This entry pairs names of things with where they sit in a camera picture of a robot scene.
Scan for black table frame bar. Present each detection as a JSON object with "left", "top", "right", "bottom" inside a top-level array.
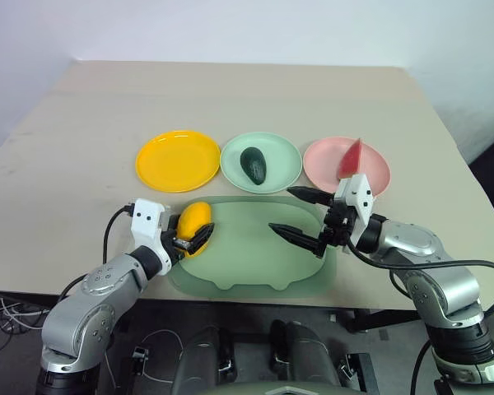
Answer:
[{"left": 344, "top": 307, "right": 422, "bottom": 333}]

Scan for light green plate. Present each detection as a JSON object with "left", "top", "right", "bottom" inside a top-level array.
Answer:
[{"left": 220, "top": 131, "right": 304, "bottom": 195}]

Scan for red watermelon slice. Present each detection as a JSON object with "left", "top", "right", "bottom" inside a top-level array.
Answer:
[{"left": 336, "top": 137, "right": 364, "bottom": 181}]

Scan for yellow plate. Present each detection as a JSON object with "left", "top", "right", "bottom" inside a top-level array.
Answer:
[{"left": 135, "top": 129, "right": 221, "bottom": 194}]

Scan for dark rounded grey shape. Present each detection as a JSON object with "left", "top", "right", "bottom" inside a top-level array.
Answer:
[
  {"left": 268, "top": 318, "right": 343, "bottom": 395},
  {"left": 170, "top": 326, "right": 236, "bottom": 395}
]

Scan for green silicone tray mat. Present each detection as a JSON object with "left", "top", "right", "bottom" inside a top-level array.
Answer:
[{"left": 166, "top": 195, "right": 339, "bottom": 300}]

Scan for thin white cable loop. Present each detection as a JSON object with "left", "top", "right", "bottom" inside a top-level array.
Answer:
[{"left": 141, "top": 328, "right": 183, "bottom": 382}]

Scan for yellow mango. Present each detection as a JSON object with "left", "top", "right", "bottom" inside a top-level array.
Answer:
[{"left": 176, "top": 201, "right": 213, "bottom": 259}]

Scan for pink plate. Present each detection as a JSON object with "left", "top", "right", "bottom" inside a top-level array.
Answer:
[{"left": 302, "top": 137, "right": 392, "bottom": 198}]

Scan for white floor cables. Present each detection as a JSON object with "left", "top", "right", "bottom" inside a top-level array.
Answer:
[{"left": 0, "top": 294, "right": 53, "bottom": 337}]

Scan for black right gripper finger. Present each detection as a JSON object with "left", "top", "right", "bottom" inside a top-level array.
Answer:
[
  {"left": 268, "top": 223, "right": 327, "bottom": 260},
  {"left": 287, "top": 185, "right": 335, "bottom": 205}
]

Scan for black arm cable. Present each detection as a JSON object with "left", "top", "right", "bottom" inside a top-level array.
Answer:
[
  {"left": 58, "top": 203, "right": 135, "bottom": 300},
  {"left": 344, "top": 239, "right": 494, "bottom": 318}
]

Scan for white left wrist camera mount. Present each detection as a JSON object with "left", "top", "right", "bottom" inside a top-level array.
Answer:
[{"left": 130, "top": 198, "right": 172, "bottom": 276}]

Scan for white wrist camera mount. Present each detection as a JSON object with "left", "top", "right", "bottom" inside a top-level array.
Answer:
[
  {"left": 130, "top": 198, "right": 172, "bottom": 276},
  {"left": 333, "top": 173, "right": 375, "bottom": 249}
]

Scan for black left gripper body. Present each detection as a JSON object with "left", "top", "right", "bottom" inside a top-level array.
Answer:
[{"left": 161, "top": 213, "right": 195, "bottom": 261}]

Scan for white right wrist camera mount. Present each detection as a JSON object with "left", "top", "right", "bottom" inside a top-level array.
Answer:
[{"left": 333, "top": 173, "right": 375, "bottom": 249}]

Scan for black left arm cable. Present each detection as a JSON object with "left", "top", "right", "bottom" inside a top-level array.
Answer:
[{"left": 58, "top": 203, "right": 135, "bottom": 300}]

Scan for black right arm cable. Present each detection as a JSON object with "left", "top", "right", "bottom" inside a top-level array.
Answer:
[{"left": 344, "top": 239, "right": 494, "bottom": 318}]

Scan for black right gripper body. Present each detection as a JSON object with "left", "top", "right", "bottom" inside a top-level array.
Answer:
[{"left": 318, "top": 196, "right": 357, "bottom": 247}]

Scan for dark green avocado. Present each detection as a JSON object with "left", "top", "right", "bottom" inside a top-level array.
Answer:
[{"left": 240, "top": 146, "right": 268, "bottom": 185}]

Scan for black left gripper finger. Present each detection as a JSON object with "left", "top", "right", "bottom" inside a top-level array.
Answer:
[{"left": 188, "top": 222, "right": 217, "bottom": 256}]

